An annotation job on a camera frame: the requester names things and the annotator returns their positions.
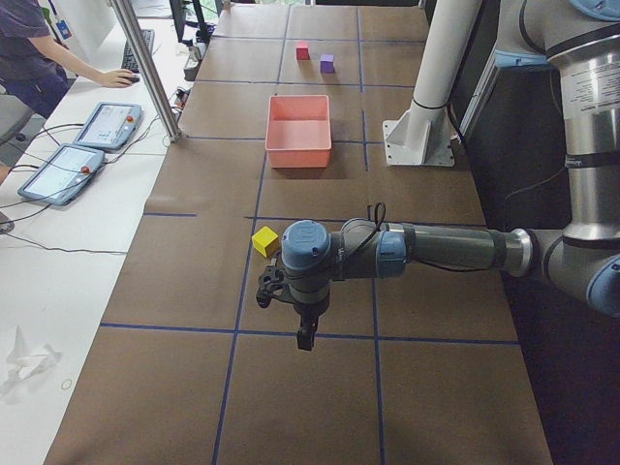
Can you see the aluminium frame post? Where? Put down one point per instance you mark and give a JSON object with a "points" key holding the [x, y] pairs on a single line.
{"points": [[129, 24]]}

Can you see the yellow block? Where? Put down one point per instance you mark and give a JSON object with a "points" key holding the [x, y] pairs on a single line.
{"points": [[266, 241]]}

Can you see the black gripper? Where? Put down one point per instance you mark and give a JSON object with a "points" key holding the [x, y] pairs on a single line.
{"points": [[308, 311]]}

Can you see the purple block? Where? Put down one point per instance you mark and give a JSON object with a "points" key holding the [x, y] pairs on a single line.
{"points": [[327, 64]]}

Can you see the teach pendant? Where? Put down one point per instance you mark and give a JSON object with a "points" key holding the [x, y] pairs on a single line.
{"points": [[62, 177], [109, 126]]}

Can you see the lower teach pendant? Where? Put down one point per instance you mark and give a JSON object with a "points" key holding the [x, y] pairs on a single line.
{"points": [[62, 177]]}

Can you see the pink bin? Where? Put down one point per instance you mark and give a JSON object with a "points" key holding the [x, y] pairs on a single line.
{"points": [[298, 132]]}

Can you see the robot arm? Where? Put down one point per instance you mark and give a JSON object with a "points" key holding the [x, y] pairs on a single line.
{"points": [[581, 40]]}

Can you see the person in purple shirt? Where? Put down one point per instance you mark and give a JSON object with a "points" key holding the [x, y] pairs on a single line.
{"points": [[34, 65]]}

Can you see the crumpled white paper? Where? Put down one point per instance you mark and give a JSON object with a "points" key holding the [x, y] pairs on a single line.
{"points": [[20, 363]]}

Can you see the red block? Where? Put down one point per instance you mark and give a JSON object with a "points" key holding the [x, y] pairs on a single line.
{"points": [[302, 52]]}

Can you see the upper teach pendant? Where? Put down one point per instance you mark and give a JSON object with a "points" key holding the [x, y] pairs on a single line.
{"points": [[109, 126]]}

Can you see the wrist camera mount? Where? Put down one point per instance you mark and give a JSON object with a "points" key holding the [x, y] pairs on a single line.
{"points": [[272, 284]]}

